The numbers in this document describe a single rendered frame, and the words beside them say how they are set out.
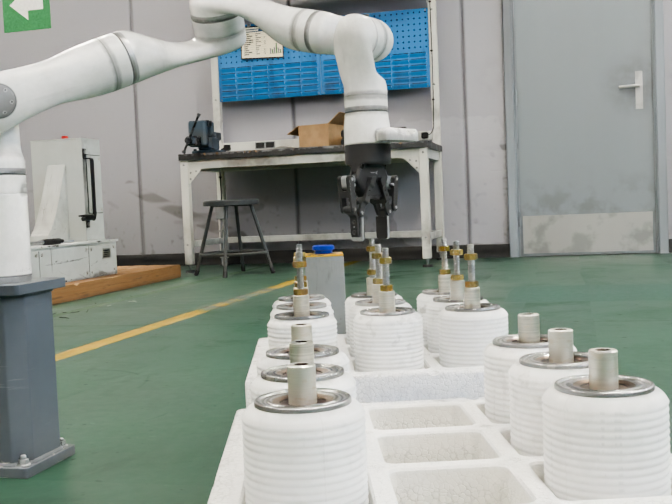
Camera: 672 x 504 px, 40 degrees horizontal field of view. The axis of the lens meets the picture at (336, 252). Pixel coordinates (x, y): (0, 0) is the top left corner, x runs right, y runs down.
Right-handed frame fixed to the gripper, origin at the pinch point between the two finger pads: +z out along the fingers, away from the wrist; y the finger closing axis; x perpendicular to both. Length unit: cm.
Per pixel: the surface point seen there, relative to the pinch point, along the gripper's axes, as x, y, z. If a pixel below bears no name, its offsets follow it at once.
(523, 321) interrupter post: 44, 35, 8
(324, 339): 10.8, 26.5, 13.2
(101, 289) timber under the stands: -287, -167, 33
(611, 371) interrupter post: 61, 53, 9
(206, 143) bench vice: -330, -286, -46
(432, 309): 14.9, 5.7, 11.4
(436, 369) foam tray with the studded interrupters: 23.4, 18.8, 17.5
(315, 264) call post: -15.8, -4.8, 5.8
